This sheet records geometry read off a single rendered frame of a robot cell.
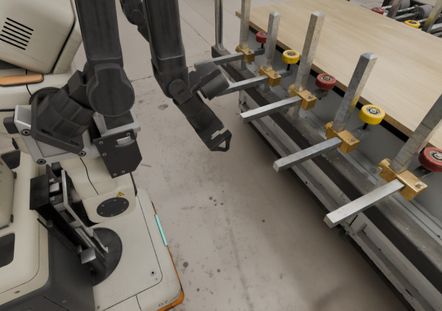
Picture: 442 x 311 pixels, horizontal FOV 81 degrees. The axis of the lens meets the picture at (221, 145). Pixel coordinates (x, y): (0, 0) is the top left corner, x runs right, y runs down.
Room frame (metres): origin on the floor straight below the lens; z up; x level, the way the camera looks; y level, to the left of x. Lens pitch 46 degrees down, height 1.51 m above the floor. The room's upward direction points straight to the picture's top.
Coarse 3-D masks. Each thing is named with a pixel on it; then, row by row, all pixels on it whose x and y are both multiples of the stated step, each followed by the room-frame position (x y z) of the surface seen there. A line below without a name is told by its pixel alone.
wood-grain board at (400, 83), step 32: (320, 0) 2.02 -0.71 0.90; (288, 32) 1.47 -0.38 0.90; (320, 32) 1.47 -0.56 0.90; (352, 32) 1.47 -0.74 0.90; (384, 32) 1.47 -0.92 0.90; (416, 32) 1.47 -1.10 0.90; (320, 64) 1.11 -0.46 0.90; (352, 64) 1.11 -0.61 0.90; (384, 64) 1.11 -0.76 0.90; (416, 64) 1.11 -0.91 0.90; (384, 96) 0.86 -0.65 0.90; (416, 96) 0.86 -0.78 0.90
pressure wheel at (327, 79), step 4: (320, 76) 1.00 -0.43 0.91; (324, 76) 1.00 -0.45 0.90; (328, 76) 1.00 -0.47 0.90; (332, 76) 1.00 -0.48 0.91; (316, 80) 0.99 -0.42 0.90; (320, 80) 0.97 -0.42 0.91; (324, 80) 0.97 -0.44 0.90; (328, 80) 0.97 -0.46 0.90; (332, 80) 0.97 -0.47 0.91; (316, 84) 0.98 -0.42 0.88; (320, 84) 0.96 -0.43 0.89; (324, 84) 0.95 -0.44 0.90; (328, 84) 0.95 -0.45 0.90; (332, 84) 0.95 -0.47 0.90; (320, 88) 0.96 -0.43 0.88; (324, 88) 0.95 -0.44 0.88; (328, 88) 0.95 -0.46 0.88; (332, 88) 0.96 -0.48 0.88
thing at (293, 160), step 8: (360, 128) 0.76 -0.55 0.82; (360, 136) 0.74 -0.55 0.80; (320, 144) 0.68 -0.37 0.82; (328, 144) 0.68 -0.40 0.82; (336, 144) 0.68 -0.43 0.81; (304, 152) 0.64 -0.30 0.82; (312, 152) 0.64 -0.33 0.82; (320, 152) 0.65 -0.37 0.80; (280, 160) 0.60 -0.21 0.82; (288, 160) 0.60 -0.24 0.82; (296, 160) 0.60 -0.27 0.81; (304, 160) 0.62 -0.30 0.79; (280, 168) 0.57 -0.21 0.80
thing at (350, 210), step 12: (420, 168) 0.53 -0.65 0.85; (396, 180) 0.49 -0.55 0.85; (372, 192) 0.44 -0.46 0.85; (384, 192) 0.44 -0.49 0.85; (396, 192) 0.46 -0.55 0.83; (348, 204) 0.40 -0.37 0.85; (360, 204) 0.40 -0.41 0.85; (372, 204) 0.41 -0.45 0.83; (336, 216) 0.36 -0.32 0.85; (348, 216) 0.37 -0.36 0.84
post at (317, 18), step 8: (312, 16) 0.98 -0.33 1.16; (320, 16) 0.96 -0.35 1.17; (312, 24) 0.97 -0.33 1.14; (320, 24) 0.96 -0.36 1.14; (312, 32) 0.96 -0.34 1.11; (312, 40) 0.96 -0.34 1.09; (304, 48) 0.98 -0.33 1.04; (312, 48) 0.96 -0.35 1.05; (304, 56) 0.97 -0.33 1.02; (312, 56) 0.97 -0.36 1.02; (304, 64) 0.96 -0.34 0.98; (304, 72) 0.96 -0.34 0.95; (296, 80) 0.98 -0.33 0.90; (304, 80) 0.96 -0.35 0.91; (296, 88) 0.97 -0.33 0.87; (304, 88) 0.97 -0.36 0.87; (288, 112) 0.98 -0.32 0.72; (296, 112) 0.96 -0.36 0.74
